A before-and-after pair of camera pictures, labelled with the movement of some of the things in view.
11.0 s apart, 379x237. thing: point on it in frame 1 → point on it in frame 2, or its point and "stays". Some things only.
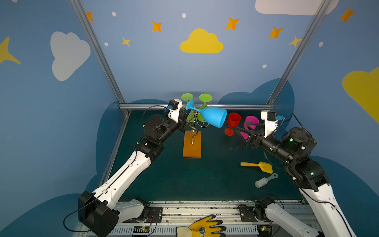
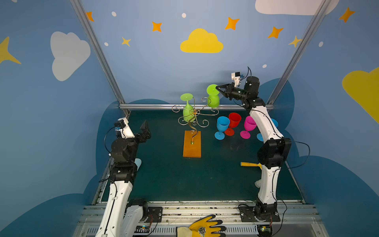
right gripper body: (255, 139) → (228, 90)
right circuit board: (264, 230) stays
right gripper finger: (245, 141) → (223, 90)
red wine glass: (234, 119) stays
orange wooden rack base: (192, 144) stays
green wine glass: (187, 97) stays
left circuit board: (141, 229) stays
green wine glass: (204, 98) → (213, 95)
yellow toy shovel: (264, 166) stays
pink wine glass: (249, 119) stays
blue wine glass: (214, 116) → (222, 124)
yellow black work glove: (203, 227) stays
